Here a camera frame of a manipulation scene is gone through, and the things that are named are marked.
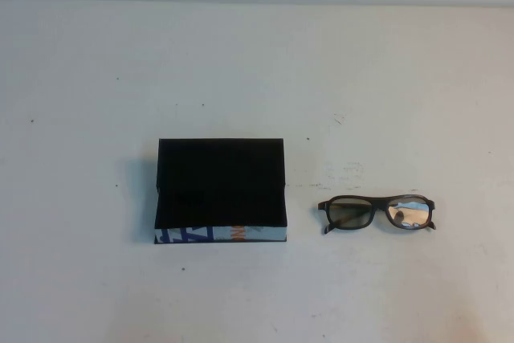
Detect black printed glasses case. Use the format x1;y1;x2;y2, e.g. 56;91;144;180
153;137;289;246

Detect black framed glasses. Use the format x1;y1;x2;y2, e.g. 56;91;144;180
316;194;438;236

